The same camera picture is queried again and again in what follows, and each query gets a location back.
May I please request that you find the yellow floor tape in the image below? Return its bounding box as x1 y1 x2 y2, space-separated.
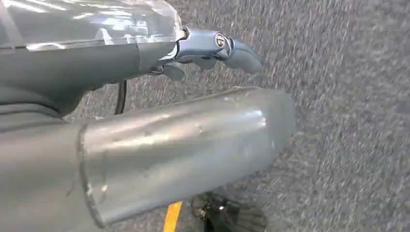
162 201 184 232

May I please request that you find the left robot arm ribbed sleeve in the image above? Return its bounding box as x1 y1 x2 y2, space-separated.
0 84 66 133

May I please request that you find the black robot foot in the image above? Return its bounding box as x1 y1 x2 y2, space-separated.
191 191 268 232

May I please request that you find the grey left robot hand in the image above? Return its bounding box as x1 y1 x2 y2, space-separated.
0 0 296 232

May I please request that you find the thin black hand cable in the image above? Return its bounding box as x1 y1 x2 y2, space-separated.
114 80 128 116

